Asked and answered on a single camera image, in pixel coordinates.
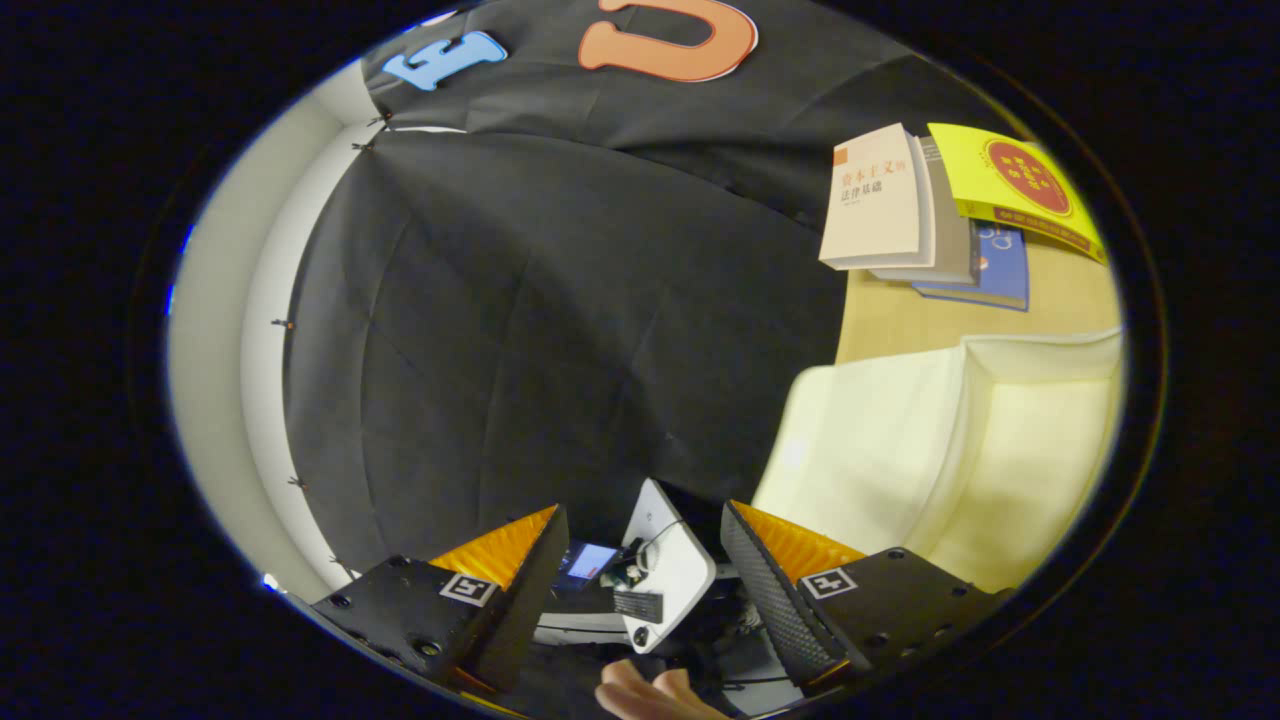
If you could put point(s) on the small lit screen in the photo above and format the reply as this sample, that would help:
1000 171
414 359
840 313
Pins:
590 560

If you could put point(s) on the beige book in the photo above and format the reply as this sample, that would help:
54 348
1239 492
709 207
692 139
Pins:
875 200

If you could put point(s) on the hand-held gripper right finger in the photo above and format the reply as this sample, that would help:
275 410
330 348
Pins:
765 600

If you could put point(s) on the row of black cloth clips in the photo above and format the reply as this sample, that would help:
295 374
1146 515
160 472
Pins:
283 324

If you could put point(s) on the white flat device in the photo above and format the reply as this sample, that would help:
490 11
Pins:
680 580

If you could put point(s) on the grey book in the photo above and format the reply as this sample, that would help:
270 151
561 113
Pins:
952 240

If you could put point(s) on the yellow book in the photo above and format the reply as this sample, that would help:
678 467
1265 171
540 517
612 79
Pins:
1020 190

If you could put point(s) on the blue book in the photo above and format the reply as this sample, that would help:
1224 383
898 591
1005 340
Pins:
1000 275

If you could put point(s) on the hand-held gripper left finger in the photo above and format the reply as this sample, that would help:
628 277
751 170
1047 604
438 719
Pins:
525 600

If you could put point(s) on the cream fabric storage box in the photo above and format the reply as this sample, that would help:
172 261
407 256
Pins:
900 450

